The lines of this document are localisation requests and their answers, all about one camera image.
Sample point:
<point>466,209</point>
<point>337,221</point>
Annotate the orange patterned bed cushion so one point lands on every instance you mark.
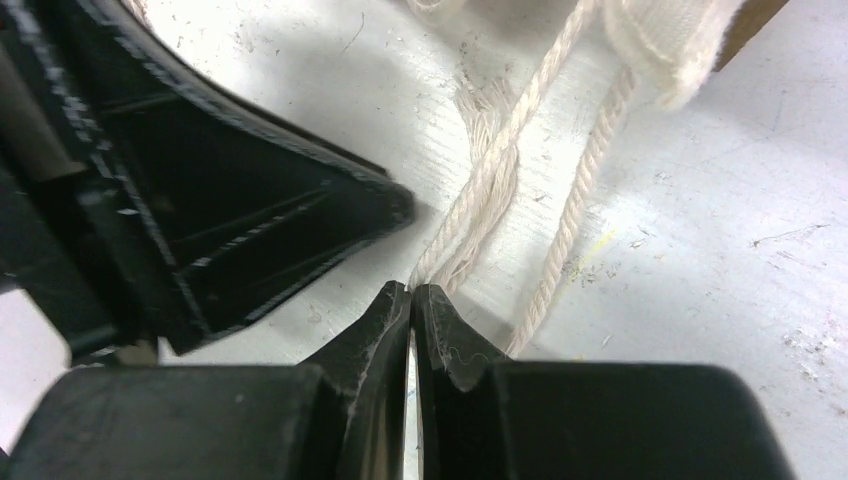
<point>673,44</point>

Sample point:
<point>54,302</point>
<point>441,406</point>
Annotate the wooden pet bed frame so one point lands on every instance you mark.
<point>749,20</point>

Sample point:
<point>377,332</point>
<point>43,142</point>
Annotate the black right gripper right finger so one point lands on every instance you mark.
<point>483,415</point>

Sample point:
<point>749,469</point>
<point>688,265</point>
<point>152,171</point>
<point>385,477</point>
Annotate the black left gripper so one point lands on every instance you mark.
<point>139,200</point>

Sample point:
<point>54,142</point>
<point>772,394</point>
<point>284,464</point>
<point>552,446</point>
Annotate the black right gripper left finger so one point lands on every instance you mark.
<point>339,414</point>

